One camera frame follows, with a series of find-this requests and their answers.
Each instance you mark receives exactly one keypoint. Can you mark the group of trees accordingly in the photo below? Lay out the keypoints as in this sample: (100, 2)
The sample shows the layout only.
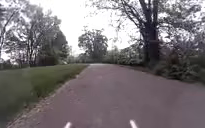
(30, 33)

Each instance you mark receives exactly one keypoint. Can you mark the distant broad tree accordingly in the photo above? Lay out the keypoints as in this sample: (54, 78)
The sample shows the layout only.
(93, 43)

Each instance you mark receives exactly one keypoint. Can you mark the row of bushes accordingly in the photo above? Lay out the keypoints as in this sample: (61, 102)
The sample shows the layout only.
(180, 65)

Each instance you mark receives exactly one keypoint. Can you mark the large tree with thick trunk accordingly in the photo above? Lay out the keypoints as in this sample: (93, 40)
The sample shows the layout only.
(154, 48)

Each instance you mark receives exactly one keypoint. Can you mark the grass field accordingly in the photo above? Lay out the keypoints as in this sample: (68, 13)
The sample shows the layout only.
(16, 83)

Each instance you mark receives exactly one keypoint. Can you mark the reddish grey asphalt path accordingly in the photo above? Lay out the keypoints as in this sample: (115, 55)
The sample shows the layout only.
(116, 96)

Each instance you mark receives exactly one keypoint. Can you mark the large tree with thin trunk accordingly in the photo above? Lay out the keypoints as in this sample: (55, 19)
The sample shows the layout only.
(145, 40)

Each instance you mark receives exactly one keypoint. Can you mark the robot's own part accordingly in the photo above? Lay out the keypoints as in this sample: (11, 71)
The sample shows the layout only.
(133, 124)
(67, 125)

